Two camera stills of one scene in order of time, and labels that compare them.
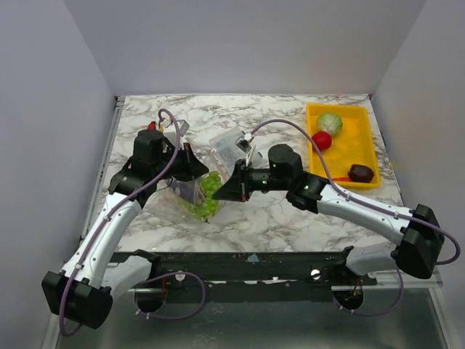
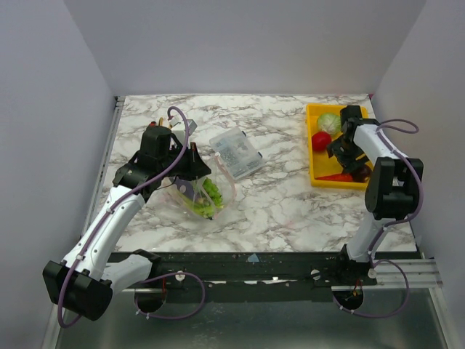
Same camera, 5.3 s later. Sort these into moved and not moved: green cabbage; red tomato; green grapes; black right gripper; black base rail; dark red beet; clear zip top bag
Moved: green grapes; clear zip top bag; black right gripper
Not moved: green cabbage; red tomato; black base rail; dark red beet
